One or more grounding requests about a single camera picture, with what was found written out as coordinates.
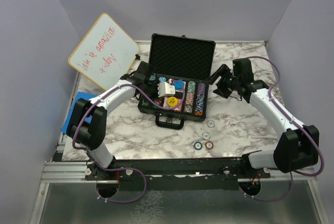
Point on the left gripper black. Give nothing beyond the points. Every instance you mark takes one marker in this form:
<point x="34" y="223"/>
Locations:
<point x="155" y="84"/>

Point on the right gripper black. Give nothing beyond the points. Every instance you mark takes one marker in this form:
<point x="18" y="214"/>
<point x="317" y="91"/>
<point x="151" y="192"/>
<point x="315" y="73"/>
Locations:
<point x="224" y="71"/>

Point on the yellow big blind button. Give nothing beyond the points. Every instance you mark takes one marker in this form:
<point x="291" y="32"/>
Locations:
<point x="172" y="101"/>

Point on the blue round dealer button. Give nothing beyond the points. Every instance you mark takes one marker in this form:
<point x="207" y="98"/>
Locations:
<point x="179" y="85"/>

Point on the black poker set case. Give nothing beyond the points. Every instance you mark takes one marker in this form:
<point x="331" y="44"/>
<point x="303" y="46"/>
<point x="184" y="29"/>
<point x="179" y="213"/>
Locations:
<point x="178" y="58"/>

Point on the red playing card deck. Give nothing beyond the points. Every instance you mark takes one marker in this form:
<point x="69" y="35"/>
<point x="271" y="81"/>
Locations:
<point x="178" y="109"/>

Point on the green white poker chip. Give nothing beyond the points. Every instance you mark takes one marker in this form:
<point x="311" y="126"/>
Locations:
<point x="206" y="136"/>

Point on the red poker chip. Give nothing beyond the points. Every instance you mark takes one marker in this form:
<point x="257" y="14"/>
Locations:
<point x="209" y="145"/>

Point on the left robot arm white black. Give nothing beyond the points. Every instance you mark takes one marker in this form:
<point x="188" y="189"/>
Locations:
<point x="87" y="123"/>

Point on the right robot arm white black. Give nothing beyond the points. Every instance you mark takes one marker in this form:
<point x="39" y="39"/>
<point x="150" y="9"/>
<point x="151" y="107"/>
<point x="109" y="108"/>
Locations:
<point x="298" y="145"/>

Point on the purple blue chip stack row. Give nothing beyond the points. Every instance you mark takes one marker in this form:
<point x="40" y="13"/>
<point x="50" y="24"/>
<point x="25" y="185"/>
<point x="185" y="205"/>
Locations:
<point x="200" y="99"/>

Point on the green red chip stack row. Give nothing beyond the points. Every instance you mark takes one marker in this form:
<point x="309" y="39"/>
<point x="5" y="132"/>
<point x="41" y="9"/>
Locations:
<point x="189" y="100"/>

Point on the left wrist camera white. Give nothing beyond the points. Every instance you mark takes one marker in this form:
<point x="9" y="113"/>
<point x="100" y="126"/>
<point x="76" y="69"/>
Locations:
<point x="165" y="89"/>

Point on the whiteboard with yellow frame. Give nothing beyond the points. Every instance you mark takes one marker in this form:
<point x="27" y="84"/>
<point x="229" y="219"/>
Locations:
<point x="105" y="53"/>

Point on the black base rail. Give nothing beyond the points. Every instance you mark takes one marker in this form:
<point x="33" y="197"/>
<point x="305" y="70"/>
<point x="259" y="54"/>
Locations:
<point x="176" y="174"/>

